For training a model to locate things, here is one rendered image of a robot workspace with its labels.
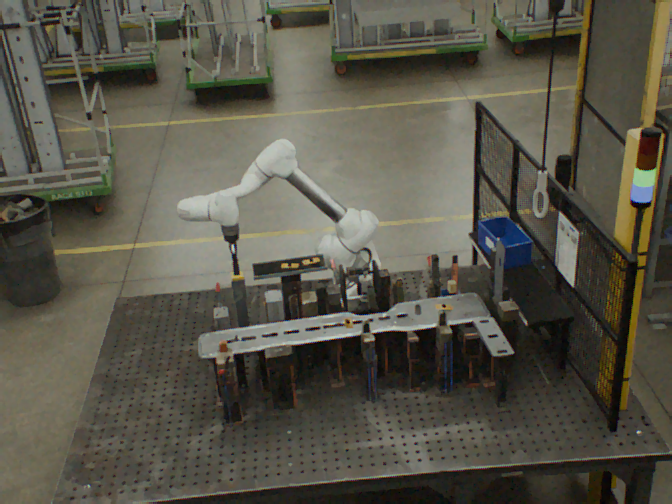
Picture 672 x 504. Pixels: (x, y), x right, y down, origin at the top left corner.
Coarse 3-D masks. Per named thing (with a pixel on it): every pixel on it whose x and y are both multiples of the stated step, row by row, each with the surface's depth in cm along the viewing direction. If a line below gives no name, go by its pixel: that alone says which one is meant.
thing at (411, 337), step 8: (408, 336) 384; (416, 336) 383; (408, 344) 383; (416, 344) 381; (408, 352) 386; (416, 352) 384; (408, 360) 392; (416, 360) 387; (416, 368) 389; (408, 376) 396; (416, 376) 392; (408, 384) 397; (416, 384) 393
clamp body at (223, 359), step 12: (228, 348) 373; (216, 360) 367; (228, 360) 369; (228, 372) 370; (228, 384) 372; (228, 396) 375; (228, 408) 376; (240, 408) 384; (228, 420) 381; (240, 420) 382
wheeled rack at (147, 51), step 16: (144, 0) 1035; (144, 16) 1009; (80, 48) 1077; (128, 48) 1067; (144, 48) 1082; (48, 64) 1033; (64, 64) 1034; (80, 64) 1036; (96, 64) 1036; (112, 64) 1035; (128, 64) 1033; (144, 64) 1035
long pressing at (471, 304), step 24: (384, 312) 400; (408, 312) 399; (432, 312) 398; (456, 312) 396; (480, 312) 395; (216, 336) 392; (240, 336) 391; (288, 336) 388; (312, 336) 387; (336, 336) 386
